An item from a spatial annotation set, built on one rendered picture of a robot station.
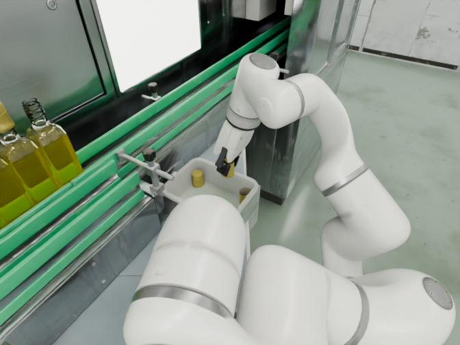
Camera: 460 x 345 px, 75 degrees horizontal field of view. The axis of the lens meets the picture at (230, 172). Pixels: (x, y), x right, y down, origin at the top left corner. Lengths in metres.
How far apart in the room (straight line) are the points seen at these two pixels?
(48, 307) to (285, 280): 0.49
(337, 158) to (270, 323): 0.29
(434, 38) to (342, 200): 3.66
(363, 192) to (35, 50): 0.71
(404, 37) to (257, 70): 3.61
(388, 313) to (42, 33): 0.80
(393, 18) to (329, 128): 3.53
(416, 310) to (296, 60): 1.08
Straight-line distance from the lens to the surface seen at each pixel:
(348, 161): 0.50
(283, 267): 0.34
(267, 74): 0.55
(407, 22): 4.07
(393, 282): 0.47
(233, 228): 0.32
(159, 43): 1.05
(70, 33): 0.85
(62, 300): 0.72
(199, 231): 0.30
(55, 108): 0.86
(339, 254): 0.57
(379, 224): 0.51
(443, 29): 4.07
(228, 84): 1.13
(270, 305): 0.32
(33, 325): 0.71
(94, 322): 0.77
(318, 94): 0.57
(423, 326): 0.45
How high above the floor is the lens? 1.42
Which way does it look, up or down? 43 degrees down
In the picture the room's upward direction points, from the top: straight up
